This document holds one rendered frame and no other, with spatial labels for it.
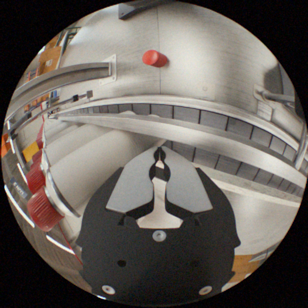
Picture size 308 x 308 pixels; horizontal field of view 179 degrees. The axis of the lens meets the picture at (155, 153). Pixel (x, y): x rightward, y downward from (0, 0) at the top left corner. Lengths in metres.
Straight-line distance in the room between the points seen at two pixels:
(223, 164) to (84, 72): 0.34
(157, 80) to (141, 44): 0.11
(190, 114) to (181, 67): 0.10
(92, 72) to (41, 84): 0.14
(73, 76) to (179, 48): 0.22
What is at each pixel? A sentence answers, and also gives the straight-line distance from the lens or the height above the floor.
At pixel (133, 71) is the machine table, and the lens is 0.27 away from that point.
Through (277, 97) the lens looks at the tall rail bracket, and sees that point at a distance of 0.16.
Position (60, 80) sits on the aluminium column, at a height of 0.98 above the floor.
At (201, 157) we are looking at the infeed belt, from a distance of 0.17.
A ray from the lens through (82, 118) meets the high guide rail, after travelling 0.18.
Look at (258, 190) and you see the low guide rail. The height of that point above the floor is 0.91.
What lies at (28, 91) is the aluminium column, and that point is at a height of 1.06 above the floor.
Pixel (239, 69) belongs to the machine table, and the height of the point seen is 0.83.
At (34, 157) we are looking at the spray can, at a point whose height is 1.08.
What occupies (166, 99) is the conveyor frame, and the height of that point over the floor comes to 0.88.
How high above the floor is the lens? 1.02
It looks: 45 degrees down
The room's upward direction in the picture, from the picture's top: 132 degrees counter-clockwise
